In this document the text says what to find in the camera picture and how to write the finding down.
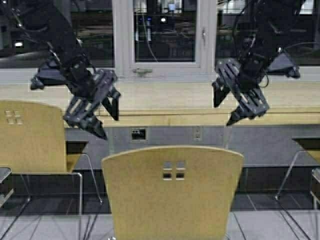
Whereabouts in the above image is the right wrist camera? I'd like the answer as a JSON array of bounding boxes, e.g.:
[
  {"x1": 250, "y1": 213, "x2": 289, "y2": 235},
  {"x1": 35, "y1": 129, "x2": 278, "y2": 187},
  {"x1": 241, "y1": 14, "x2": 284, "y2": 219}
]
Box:
[{"x1": 266, "y1": 48, "x2": 301, "y2": 79}]

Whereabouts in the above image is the wall power outlet box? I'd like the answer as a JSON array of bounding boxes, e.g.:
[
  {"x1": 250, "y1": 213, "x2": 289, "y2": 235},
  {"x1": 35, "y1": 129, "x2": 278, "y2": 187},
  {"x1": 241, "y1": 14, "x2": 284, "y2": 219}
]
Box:
[{"x1": 130, "y1": 127, "x2": 148, "y2": 142}]

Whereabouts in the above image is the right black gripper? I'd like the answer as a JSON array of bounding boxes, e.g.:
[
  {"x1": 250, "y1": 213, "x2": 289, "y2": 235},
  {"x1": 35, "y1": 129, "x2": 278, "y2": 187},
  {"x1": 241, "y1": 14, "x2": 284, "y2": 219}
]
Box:
[{"x1": 211, "y1": 58, "x2": 270, "y2": 126}]

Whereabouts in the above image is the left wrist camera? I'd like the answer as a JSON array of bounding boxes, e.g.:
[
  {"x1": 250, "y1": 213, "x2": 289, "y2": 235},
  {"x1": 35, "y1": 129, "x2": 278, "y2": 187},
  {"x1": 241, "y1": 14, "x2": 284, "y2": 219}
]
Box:
[{"x1": 30, "y1": 57, "x2": 67, "y2": 91}]

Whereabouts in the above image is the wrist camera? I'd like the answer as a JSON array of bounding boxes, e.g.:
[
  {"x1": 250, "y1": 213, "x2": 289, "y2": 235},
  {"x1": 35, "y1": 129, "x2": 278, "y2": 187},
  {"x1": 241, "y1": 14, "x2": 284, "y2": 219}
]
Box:
[
  {"x1": 266, "y1": 48, "x2": 301, "y2": 79},
  {"x1": 30, "y1": 57, "x2": 67, "y2": 91}
]

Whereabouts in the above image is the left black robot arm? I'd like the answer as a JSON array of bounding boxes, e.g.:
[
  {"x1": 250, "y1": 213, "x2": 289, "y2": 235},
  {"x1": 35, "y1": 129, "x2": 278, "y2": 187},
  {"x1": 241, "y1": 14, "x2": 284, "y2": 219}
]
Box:
[{"x1": 0, "y1": 0, "x2": 121, "y2": 140}]

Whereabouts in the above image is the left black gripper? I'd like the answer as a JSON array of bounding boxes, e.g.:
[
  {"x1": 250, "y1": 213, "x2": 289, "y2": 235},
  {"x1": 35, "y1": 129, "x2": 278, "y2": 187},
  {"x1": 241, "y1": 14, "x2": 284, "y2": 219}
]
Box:
[{"x1": 63, "y1": 69, "x2": 121, "y2": 140}]

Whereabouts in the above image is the long wooden counter table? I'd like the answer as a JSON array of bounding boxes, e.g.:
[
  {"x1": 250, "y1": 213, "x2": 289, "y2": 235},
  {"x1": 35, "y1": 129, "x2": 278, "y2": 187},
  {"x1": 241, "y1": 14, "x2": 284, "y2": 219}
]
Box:
[{"x1": 0, "y1": 81, "x2": 320, "y2": 128}]

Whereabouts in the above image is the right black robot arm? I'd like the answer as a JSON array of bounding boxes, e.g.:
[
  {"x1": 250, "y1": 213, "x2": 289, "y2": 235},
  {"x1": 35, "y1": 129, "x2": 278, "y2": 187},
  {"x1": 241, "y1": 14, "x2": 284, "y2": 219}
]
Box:
[{"x1": 212, "y1": 0, "x2": 305, "y2": 126}]

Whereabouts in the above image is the white wall socket plate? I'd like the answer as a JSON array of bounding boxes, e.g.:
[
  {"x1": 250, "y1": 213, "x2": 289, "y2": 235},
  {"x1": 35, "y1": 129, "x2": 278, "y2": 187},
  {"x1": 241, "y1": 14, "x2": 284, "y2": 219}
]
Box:
[{"x1": 192, "y1": 126, "x2": 203, "y2": 141}]

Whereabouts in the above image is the yellow wooden chair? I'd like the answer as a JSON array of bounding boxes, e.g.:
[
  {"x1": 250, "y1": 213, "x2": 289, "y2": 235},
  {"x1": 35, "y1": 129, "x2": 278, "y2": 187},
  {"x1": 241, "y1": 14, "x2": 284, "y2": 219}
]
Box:
[
  {"x1": 0, "y1": 99, "x2": 104, "y2": 216},
  {"x1": 101, "y1": 145, "x2": 244, "y2": 240},
  {"x1": 273, "y1": 136, "x2": 320, "y2": 203}
]

